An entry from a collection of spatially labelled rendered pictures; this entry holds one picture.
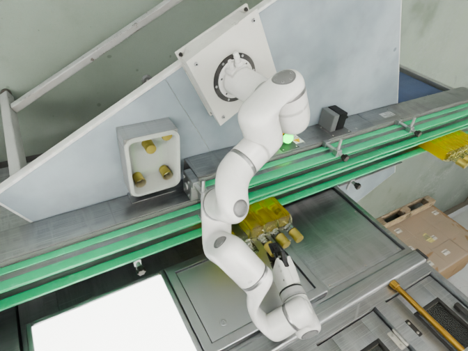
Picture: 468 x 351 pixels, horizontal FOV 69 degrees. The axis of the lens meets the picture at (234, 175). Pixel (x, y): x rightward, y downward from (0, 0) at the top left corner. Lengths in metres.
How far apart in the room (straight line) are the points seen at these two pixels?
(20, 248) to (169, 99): 0.63
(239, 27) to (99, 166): 0.61
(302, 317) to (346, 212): 0.79
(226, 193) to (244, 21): 0.54
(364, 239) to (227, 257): 0.86
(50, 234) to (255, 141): 0.71
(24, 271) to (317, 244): 1.03
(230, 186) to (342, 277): 0.75
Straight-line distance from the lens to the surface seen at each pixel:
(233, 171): 0.78
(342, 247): 1.49
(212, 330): 1.15
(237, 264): 0.82
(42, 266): 1.16
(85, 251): 1.15
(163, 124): 1.12
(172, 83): 1.11
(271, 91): 0.82
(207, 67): 1.05
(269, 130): 0.80
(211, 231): 0.90
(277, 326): 0.97
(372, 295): 1.38
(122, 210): 1.22
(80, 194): 1.23
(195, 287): 1.23
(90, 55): 1.61
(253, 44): 1.12
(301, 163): 1.34
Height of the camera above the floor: 1.69
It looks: 40 degrees down
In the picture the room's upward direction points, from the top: 139 degrees clockwise
